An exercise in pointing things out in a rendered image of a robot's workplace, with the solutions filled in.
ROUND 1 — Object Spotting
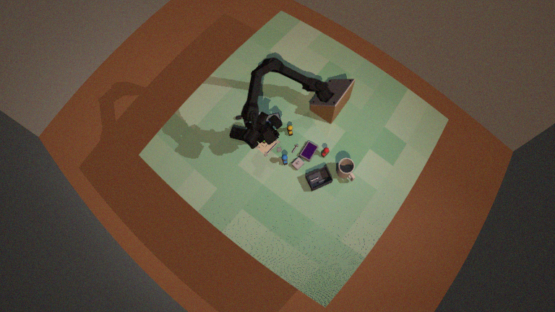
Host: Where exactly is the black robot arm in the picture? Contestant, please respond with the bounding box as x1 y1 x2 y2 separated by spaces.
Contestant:
241 58 334 146

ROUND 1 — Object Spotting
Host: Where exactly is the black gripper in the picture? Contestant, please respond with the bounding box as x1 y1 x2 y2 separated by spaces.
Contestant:
248 115 283 149

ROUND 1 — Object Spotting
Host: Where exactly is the peach paper card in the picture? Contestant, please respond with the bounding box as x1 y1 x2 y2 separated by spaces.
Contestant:
255 140 280 157

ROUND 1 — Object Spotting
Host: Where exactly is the rubber stamp with red handle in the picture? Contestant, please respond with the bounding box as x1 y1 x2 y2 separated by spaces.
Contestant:
321 147 330 157

